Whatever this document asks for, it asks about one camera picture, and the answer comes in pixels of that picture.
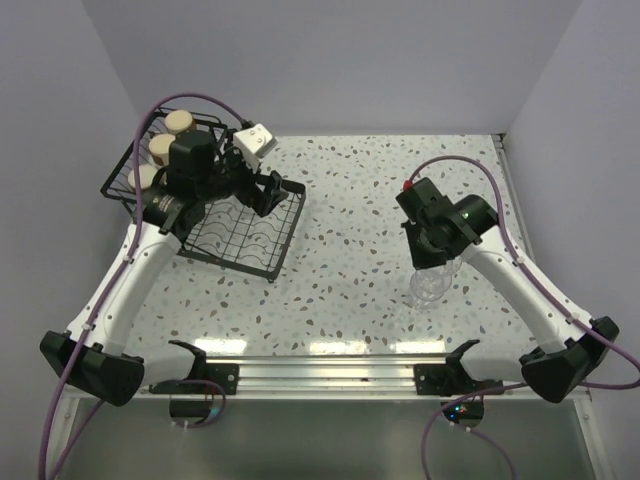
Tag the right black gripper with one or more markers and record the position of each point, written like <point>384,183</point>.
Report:
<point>420,259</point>

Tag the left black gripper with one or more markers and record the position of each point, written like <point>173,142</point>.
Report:
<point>263,201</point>

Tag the clear plastic cup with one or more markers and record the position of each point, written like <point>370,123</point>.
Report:
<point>427,287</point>
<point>440,272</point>

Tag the beige cup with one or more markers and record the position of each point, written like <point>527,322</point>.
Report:
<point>159,147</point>
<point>179,121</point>
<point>145,173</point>

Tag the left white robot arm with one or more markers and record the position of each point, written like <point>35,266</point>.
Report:
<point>89,355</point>

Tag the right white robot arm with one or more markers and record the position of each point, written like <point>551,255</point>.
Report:
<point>570,342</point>

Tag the black wire dish rack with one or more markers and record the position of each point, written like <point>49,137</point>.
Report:
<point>240,235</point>

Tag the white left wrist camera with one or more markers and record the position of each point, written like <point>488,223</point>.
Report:
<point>254,143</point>

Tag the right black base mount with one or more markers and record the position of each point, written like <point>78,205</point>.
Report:
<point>446,380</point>

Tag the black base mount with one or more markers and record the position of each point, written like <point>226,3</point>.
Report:
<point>446,380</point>
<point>225,375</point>

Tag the aluminium mounting rail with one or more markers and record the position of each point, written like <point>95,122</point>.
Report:
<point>384,377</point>

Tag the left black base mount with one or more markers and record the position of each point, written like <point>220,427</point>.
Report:
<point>225,375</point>

